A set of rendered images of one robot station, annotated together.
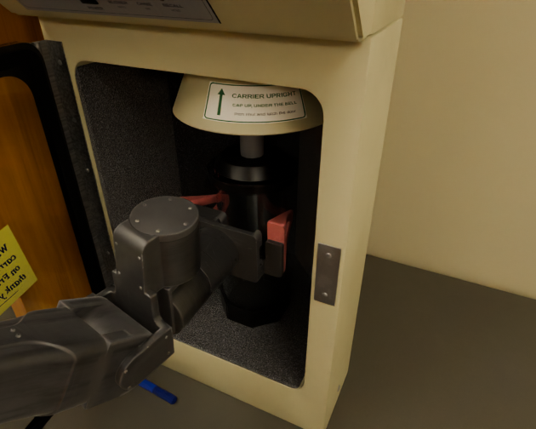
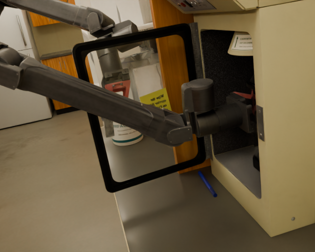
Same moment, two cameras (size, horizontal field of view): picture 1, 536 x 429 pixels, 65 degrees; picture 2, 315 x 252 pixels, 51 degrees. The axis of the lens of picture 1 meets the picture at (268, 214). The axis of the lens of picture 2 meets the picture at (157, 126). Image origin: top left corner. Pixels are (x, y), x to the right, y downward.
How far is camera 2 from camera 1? 45 cm
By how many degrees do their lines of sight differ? 49
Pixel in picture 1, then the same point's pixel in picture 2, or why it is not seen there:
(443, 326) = not seen: outside the picture
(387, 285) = not seen: outside the picture
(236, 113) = (240, 46)
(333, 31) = (236, 7)
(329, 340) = (265, 163)
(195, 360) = (230, 180)
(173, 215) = (202, 83)
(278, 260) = not seen: hidden behind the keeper
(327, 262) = (259, 115)
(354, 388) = (310, 230)
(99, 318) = (171, 116)
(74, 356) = (152, 116)
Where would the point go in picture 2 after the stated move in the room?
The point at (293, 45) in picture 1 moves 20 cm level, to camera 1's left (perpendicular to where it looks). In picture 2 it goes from (243, 14) to (170, 22)
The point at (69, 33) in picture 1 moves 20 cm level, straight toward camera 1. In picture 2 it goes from (198, 19) to (165, 30)
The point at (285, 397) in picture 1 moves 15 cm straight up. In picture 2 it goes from (256, 206) to (252, 145)
